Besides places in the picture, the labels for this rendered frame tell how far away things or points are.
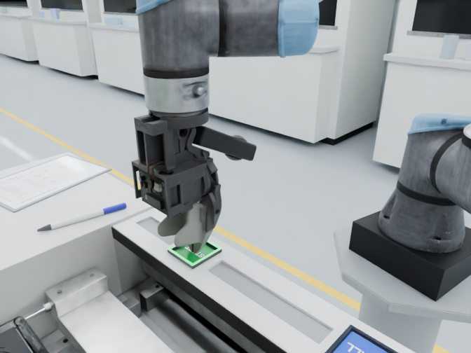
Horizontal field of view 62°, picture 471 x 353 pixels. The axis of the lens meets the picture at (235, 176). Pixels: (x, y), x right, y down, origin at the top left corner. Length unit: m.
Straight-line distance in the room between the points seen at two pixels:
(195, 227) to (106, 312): 0.19
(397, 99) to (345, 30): 0.77
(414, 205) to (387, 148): 2.51
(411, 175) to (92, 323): 0.57
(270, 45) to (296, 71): 3.11
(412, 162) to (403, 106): 2.40
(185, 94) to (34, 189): 0.45
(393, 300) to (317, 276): 1.35
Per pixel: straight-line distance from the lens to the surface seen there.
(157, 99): 0.44
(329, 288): 2.03
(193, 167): 0.47
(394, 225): 0.78
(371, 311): 0.90
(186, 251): 0.58
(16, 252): 0.65
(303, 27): 0.45
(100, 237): 0.66
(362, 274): 0.80
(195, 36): 0.43
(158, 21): 0.43
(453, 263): 0.77
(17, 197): 0.80
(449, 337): 1.98
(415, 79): 3.09
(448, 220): 0.78
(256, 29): 0.43
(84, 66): 6.93
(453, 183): 0.67
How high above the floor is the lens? 1.30
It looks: 25 degrees down
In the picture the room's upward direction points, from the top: straight up
